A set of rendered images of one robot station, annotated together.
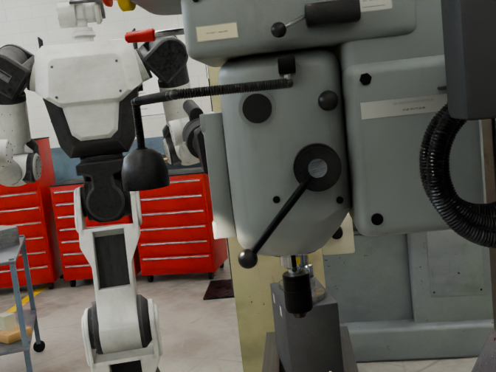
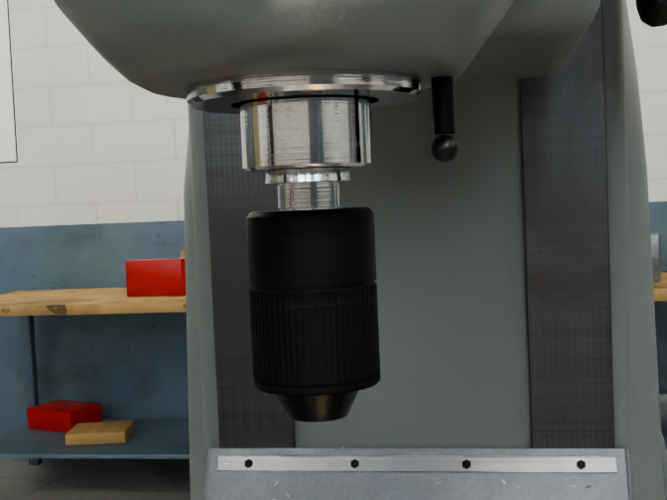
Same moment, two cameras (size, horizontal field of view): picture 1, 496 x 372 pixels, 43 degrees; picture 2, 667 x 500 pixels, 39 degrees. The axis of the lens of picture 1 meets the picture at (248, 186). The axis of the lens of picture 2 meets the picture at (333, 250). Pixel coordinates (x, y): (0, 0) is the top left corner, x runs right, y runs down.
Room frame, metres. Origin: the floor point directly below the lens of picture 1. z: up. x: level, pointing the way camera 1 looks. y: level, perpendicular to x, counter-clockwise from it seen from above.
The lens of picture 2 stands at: (1.00, 0.28, 1.27)
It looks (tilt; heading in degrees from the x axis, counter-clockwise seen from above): 3 degrees down; 275
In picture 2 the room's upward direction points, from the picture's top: 2 degrees counter-clockwise
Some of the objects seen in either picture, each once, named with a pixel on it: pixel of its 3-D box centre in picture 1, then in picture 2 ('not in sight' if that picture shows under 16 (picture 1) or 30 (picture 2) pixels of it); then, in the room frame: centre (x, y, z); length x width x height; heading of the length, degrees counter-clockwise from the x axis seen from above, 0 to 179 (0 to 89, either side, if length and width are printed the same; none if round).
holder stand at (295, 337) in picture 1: (305, 327); not in sight; (1.43, -0.10, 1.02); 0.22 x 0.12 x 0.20; 6
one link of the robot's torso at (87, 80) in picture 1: (94, 94); not in sight; (1.78, 0.41, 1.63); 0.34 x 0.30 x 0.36; 98
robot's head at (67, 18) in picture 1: (79, 18); not in sight; (1.72, 0.40, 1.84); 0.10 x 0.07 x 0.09; 98
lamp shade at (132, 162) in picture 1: (144, 167); not in sight; (0.96, 0.16, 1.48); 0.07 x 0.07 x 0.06
